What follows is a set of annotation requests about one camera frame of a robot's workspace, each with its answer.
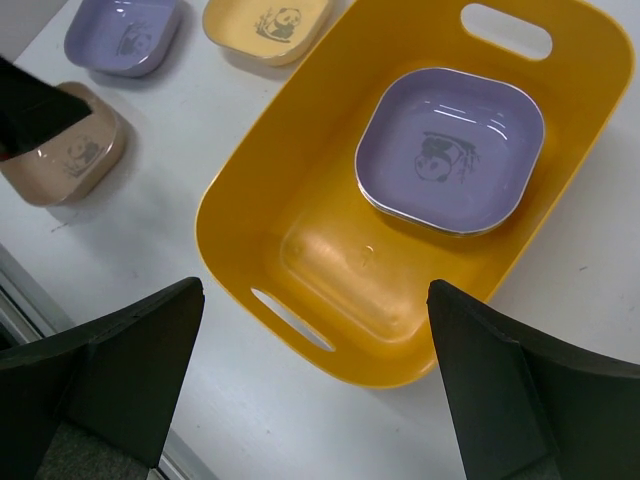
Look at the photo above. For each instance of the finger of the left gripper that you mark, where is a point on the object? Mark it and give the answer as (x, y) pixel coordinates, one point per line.
(33, 112)

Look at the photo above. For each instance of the purple plate left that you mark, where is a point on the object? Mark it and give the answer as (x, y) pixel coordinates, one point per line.
(126, 38)

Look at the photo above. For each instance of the yellow panda plate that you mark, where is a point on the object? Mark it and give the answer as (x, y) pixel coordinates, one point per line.
(273, 32)

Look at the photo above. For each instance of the pink panda plate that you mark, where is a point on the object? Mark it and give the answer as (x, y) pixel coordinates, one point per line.
(66, 168)

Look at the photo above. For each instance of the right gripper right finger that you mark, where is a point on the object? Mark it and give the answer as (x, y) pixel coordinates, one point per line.
(527, 405)

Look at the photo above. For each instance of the purple panda plate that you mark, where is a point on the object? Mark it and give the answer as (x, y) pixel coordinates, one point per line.
(450, 150)

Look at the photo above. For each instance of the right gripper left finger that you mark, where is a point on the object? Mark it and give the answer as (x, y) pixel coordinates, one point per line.
(96, 401)

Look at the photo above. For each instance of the yellow plastic bin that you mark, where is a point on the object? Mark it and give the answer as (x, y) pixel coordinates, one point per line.
(286, 232)

